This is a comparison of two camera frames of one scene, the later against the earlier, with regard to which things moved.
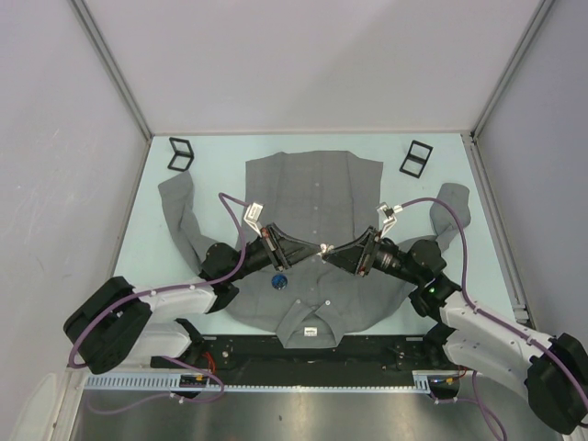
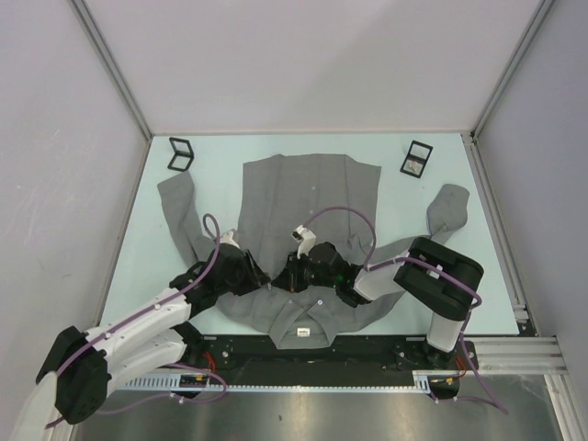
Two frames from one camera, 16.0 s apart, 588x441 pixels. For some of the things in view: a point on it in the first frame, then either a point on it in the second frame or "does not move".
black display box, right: (415, 159) does not move
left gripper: (278, 243) to (254, 277)
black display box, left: (183, 156) does not move
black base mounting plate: (264, 355) does not move
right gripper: (354, 256) to (289, 279)
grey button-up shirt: (323, 197) does not move
